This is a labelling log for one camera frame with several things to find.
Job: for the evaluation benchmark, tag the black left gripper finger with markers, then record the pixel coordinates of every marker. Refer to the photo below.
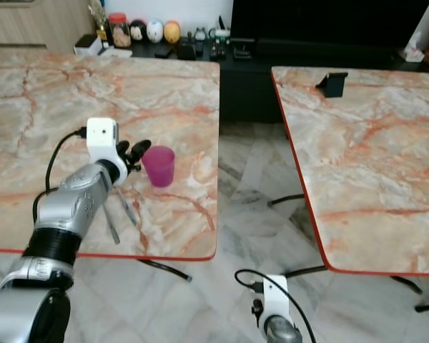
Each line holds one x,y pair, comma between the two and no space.
142,148
135,165

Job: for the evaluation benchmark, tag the purple plastic cup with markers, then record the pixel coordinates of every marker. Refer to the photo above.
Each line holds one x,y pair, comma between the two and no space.
159,168

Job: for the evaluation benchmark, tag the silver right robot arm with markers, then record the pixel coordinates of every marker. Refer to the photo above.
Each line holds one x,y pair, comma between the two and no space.
282,331

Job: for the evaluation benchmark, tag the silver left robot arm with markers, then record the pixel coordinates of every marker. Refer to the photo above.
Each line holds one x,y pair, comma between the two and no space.
71,207

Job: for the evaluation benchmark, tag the silver metal spoon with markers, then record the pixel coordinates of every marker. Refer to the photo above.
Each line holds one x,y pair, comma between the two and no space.
130,210

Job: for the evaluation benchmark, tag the marble pattern folding table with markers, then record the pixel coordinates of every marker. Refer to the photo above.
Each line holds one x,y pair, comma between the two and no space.
171,93
372,157

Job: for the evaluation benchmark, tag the silver metal fork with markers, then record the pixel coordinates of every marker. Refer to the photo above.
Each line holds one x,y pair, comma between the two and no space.
112,227

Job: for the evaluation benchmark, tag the small white box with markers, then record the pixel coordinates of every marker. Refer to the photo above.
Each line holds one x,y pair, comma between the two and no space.
87,45

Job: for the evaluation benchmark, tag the red lidded snack jar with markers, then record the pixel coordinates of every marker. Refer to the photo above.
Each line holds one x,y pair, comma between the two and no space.
119,33

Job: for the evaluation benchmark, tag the white round plush toy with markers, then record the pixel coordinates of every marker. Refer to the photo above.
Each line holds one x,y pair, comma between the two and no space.
155,31

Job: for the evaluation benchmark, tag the black round plush toy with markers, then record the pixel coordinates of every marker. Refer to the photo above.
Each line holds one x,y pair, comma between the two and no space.
138,31

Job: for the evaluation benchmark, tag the yellow round plush toy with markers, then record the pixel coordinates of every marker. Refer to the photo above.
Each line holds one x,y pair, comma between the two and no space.
172,32

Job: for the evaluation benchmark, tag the small grey figurine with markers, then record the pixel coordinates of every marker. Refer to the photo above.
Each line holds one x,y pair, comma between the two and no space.
199,34

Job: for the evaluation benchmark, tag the white green mug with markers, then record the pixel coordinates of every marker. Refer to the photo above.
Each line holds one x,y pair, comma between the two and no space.
220,34

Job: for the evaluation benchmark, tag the gold trophy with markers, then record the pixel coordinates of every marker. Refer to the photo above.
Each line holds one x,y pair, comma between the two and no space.
98,14

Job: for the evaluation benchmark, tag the light wooden cabinet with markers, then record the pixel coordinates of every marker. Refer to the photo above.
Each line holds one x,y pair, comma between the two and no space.
28,25

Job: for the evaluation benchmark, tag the black phone stand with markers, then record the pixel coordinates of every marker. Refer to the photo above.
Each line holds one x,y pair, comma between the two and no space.
334,86

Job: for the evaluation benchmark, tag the black television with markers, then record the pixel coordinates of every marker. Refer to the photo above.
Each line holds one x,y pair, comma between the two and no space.
314,21

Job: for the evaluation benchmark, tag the small white pink ornament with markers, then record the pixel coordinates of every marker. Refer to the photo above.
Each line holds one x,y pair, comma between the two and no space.
415,50

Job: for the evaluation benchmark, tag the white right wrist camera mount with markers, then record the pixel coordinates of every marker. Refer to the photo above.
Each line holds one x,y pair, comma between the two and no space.
275,296

